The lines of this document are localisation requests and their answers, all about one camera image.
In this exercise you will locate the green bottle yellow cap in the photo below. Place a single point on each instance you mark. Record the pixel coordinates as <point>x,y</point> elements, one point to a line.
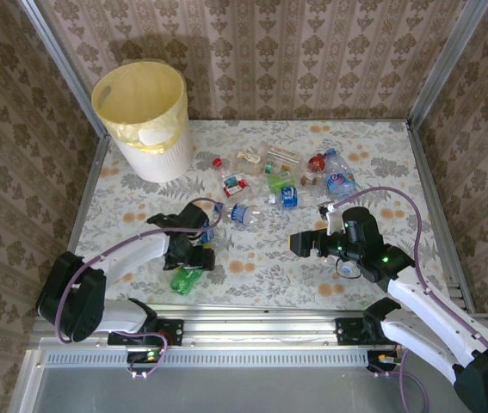
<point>185,284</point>

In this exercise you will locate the large blue label bottle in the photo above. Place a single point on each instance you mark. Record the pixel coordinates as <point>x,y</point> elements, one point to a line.
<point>288,198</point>

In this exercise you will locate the blue cap blue label bottle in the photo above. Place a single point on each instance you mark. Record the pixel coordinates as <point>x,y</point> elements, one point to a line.
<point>239,213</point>

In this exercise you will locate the blue cap purple print bottle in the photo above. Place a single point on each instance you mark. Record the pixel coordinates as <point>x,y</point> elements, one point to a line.
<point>340,180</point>

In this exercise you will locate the clear bottle green label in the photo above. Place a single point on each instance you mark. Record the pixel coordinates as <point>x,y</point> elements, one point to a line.
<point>278,181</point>

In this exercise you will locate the bottle with round red label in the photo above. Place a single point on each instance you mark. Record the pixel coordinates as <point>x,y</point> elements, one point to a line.
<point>317,162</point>

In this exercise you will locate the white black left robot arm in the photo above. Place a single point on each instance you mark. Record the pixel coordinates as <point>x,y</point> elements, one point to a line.
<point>131,254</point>

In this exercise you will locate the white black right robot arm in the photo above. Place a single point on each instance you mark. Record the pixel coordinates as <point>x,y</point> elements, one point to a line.
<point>424,312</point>

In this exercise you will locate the white ribbed waste bin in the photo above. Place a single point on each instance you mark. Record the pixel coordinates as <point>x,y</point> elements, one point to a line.
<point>162,163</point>

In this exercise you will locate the yellow bin liner bag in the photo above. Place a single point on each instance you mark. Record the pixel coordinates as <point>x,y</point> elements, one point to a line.
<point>174,81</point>

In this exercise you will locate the floral tablecloth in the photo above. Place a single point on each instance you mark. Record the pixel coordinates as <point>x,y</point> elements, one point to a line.
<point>269,266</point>

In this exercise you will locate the clear bottle red label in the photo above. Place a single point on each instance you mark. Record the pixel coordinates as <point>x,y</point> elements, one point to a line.
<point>232,185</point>

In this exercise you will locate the small red bottle cap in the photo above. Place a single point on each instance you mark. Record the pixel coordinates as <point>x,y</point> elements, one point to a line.
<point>216,162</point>

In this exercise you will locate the clear bottle brown spots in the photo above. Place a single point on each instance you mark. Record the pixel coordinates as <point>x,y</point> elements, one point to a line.
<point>308,178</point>

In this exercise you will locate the small bottle green band label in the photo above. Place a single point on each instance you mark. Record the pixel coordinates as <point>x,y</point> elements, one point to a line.
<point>270,166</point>

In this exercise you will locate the beige crumpled wrapper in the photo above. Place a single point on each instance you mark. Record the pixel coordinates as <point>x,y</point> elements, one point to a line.
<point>248,157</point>

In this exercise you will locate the aluminium right side rail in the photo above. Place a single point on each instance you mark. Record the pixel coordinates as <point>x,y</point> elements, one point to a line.
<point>438,215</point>

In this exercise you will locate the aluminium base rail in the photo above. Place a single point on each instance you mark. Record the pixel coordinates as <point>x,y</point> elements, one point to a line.
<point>261,327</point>

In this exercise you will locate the grey metal base plate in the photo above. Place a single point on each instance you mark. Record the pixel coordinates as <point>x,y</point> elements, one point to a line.
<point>248,391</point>

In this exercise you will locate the aluminium right frame post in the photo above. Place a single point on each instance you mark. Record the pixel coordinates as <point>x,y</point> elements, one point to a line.
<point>444,64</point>

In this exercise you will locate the aluminium frame post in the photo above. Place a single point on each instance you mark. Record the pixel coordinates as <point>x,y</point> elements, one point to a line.
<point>67,73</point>
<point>444,64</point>

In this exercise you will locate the aluminium left frame post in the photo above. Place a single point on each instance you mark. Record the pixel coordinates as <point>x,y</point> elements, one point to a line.
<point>67,73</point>

